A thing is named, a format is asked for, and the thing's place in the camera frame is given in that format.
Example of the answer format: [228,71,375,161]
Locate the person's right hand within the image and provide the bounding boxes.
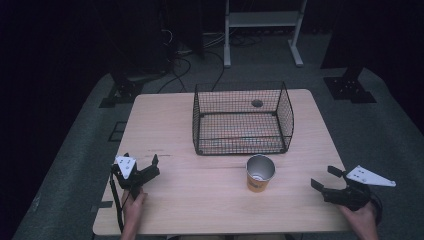
[338,201,380,240]

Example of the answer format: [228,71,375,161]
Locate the black stand base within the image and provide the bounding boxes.
[98,71,145,109]
[322,66,378,104]

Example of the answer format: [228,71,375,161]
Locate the white metal desk frame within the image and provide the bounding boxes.
[222,0,308,69]

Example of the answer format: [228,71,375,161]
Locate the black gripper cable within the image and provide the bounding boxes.
[108,172,125,233]
[369,192,384,228]

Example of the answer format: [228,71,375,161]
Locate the black floor cable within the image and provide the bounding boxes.
[203,49,226,92]
[155,55,193,95]

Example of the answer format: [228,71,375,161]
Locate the white floor cables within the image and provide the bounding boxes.
[201,30,229,48]

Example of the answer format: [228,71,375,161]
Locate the metal cup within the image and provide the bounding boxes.
[245,153,277,194]

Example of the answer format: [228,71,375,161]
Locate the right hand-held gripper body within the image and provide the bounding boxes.
[321,164,398,213]

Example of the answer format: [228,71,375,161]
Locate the black wire basket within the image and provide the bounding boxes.
[191,80,295,157]

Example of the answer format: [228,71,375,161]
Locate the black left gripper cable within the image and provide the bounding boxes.
[108,172,125,233]

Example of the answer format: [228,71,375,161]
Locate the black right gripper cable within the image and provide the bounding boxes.
[369,192,384,228]

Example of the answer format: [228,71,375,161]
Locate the person's left hand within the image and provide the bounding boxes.
[120,188,148,231]

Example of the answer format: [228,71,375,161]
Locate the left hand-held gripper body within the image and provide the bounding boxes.
[111,155,161,201]

